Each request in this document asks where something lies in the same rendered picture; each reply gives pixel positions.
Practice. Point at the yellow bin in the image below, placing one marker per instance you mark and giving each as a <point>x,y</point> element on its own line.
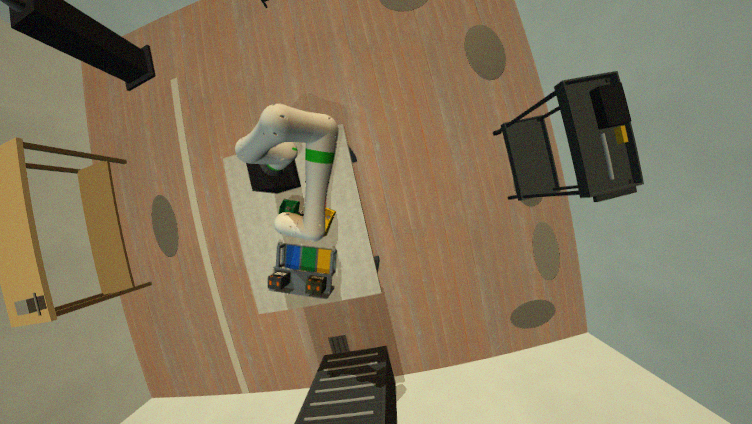
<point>327,221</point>

